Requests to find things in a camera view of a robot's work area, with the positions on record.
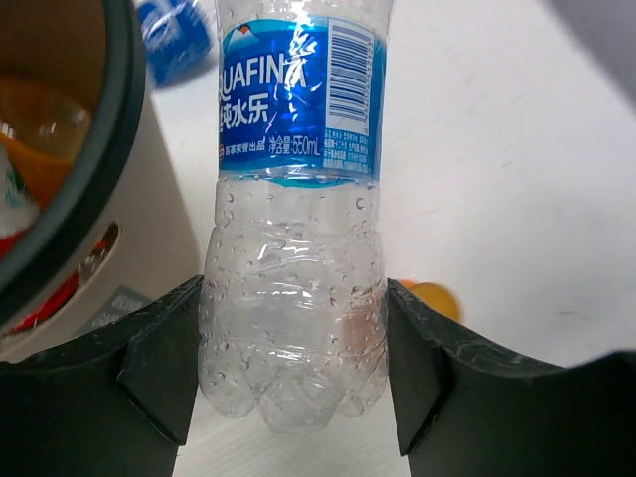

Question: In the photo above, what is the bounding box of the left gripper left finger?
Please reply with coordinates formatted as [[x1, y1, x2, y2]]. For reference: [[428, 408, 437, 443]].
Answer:
[[1, 276, 202, 476]]

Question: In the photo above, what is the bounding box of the brown bin with black rim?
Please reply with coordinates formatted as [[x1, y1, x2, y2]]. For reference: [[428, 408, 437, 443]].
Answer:
[[1, 1, 200, 363]]

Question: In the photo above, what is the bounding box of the red label water bottle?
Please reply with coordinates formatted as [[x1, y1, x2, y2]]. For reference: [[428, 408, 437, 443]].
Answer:
[[1, 146, 118, 336]]

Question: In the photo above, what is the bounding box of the upright orange juice bottle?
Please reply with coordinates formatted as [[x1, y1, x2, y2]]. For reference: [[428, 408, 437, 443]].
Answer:
[[399, 279, 463, 323]]

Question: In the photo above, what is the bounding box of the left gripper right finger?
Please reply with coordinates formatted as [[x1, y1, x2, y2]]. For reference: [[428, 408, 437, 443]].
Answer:
[[387, 280, 635, 476]]

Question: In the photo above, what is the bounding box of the blue label water bottle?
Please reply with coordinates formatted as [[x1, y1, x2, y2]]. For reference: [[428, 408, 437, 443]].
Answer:
[[134, 0, 217, 88], [199, 1, 393, 434]]

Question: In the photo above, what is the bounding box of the orange juice bottle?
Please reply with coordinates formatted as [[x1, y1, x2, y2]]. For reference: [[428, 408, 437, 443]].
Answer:
[[1, 77, 92, 209], [399, 279, 463, 323]]

